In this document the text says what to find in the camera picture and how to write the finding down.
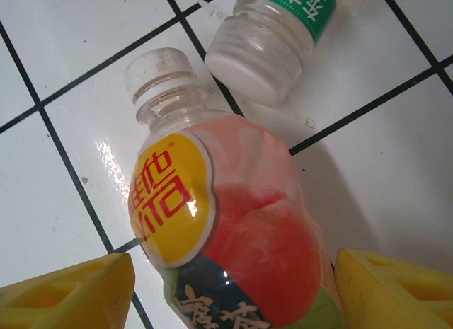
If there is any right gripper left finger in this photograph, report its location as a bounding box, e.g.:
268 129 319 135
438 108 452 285
0 253 137 329

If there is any green label clear bottle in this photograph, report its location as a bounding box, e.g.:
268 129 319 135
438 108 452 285
205 0 337 105

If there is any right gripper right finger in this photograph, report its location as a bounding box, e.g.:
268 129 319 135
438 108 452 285
334 248 453 329

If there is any pink peach tea bottle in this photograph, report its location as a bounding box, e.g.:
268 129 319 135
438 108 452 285
123 47 346 329

